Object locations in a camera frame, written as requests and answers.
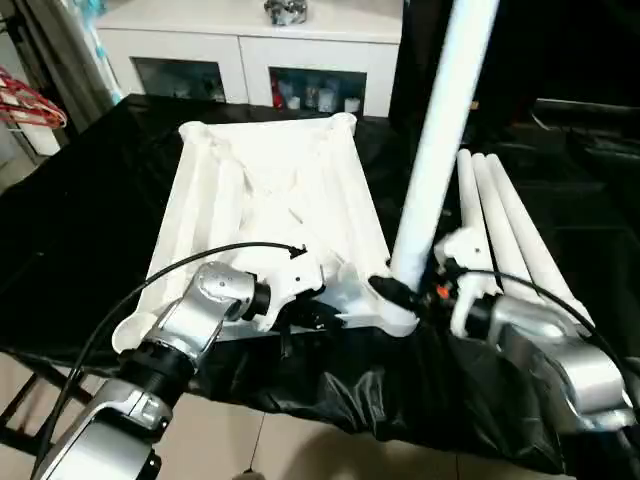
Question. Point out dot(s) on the white plastic table leg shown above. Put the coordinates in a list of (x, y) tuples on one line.
[(500, 220), (470, 190), (440, 130), (535, 240)]

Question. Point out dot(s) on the white plastic table top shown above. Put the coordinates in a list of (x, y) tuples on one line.
[(270, 190)]

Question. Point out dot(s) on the black plastic mat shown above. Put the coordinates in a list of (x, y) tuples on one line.
[(80, 220)]

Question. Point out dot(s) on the white glass-door cabinet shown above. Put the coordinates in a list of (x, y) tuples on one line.
[(250, 50)]

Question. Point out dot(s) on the black flat screen television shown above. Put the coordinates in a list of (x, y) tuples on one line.
[(570, 60)]

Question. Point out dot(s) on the small grey cabinet ornament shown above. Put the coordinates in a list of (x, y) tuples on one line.
[(287, 10)]

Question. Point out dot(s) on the grey curtain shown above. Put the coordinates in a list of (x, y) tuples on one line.
[(60, 50)]

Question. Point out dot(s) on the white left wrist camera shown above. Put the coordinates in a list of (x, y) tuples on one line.
[(285, 280)]

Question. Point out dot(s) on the black folding table frame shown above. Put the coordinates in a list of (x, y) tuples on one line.
[(25, 400)]

